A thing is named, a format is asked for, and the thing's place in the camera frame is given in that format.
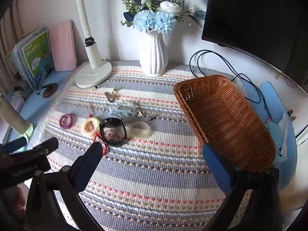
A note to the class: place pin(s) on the green and blue books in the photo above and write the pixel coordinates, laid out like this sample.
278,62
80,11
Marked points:
18,55

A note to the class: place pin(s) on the silver key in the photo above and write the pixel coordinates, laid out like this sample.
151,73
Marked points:
110,96

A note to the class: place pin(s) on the light blue pouch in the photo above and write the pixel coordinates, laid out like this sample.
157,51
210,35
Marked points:
276,134

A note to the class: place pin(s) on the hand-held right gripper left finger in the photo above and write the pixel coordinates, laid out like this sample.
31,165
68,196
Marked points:
83,173

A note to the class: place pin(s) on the blue and white artificial flowers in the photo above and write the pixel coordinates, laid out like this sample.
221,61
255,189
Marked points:
154,19

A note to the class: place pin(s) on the beige curtain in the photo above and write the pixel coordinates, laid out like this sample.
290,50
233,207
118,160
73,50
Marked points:
7,43

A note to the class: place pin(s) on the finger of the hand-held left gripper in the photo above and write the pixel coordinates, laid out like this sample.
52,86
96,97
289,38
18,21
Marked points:
41,148
14,144

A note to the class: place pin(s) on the white desk lamp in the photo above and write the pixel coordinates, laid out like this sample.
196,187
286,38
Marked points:
92,60

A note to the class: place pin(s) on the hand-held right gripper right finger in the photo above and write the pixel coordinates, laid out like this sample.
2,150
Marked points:
216,169

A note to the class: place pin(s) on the striped woven mat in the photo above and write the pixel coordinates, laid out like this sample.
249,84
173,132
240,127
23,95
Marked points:
149,163

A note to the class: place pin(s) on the brown round ornament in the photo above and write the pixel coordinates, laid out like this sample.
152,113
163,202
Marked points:
50,89

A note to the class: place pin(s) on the brown wicker basket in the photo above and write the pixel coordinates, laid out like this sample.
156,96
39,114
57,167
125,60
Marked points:
223,118

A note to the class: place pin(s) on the black monitor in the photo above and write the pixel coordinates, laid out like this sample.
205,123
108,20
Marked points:
252,12

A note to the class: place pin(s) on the pink notebook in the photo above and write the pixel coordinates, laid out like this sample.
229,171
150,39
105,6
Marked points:
63,47

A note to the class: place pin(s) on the green book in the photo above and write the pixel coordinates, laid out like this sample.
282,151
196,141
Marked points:
38,57

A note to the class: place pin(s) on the light blue hair clip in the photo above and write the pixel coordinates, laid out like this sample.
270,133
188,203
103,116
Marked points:
119,111

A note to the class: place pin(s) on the white ribbed vase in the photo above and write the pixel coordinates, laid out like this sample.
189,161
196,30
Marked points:
154,55

